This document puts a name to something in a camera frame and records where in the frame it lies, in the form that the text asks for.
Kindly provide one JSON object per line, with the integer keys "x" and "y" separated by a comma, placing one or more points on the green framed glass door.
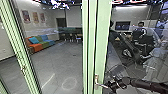
{"x": 101, "y": 36}

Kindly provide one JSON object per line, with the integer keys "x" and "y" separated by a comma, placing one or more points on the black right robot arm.
{"x": 150, "y": 85}

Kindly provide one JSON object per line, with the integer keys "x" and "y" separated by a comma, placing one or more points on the green framed glass wall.
{"x": 86, "y": 40}

